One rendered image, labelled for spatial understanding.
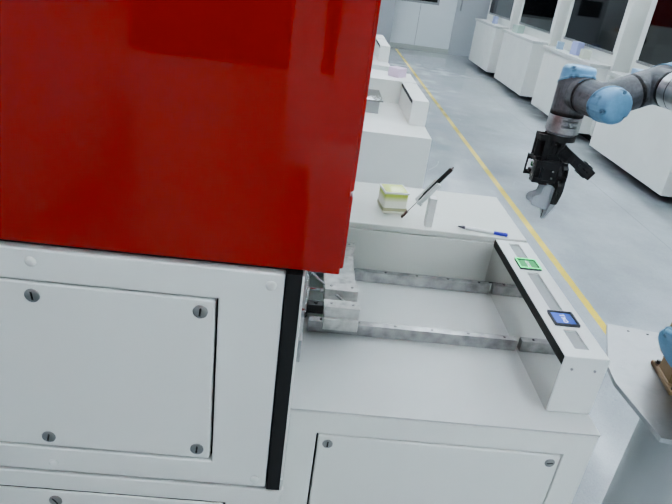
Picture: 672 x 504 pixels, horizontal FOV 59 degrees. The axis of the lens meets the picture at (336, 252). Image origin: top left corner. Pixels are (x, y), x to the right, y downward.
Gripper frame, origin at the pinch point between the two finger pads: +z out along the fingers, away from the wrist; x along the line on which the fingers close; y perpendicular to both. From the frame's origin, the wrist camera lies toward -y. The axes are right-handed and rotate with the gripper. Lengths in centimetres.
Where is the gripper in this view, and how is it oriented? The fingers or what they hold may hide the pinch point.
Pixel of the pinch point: (545, 213)
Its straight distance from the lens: 156.8
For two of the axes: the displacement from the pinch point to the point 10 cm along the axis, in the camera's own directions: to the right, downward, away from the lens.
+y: -9.9, -1.1, -0.6
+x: 0.1, 4.4, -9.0
